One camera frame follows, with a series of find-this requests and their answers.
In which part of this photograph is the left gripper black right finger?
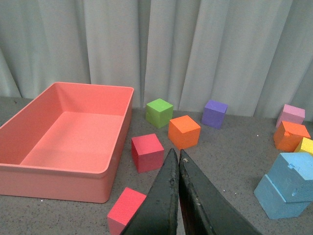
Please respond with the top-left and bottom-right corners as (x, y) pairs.
(179, 149), (260, 235)

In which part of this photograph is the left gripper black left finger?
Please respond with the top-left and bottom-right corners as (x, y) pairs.
(121, 149), (179, 235)

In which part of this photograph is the light blue dented foam cube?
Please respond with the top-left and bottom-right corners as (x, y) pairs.
(254, 174), (311, 219)

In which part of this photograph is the light blue notched foam cube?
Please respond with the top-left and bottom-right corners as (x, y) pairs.
(268, 152), (313, 203)

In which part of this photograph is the red foam cube front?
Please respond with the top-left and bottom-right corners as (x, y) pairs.
(107, 188), (146, 235)

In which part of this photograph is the red foam cube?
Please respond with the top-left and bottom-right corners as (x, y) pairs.
(107, 188), (146, 235)
(131, 134), (164, 173)

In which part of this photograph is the red foam cube back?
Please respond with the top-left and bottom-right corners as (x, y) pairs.
(131, 134), (164, 173)

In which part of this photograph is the orange foam cube left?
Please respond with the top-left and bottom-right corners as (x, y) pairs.
(168, 115), (201, 150)

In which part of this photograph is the orange foam cube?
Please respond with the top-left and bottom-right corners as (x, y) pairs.
(168, 115), (201, 150)
(273, 121), (311, 152)

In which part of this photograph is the purple foam cube back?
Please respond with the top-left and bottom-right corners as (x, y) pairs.
(201, 100), (228, 129)

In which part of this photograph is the green foam cube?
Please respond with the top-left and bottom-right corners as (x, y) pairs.
(145, 98), (174, 128)

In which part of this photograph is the orange foam cube right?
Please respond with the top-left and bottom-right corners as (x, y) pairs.
(273, 121), (311, 152)

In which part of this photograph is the red plastic bin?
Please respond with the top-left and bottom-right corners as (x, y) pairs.
(0, 82), (134, 203)

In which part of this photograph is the yellow foam cube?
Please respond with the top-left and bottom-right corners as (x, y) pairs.
(294, 137), (313, 156)

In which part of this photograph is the pink foam cube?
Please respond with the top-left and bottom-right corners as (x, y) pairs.
(276, 104), (305, 128)

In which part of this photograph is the grey pleated curtain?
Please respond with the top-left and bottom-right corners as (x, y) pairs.
(0, 0), (313, 120)

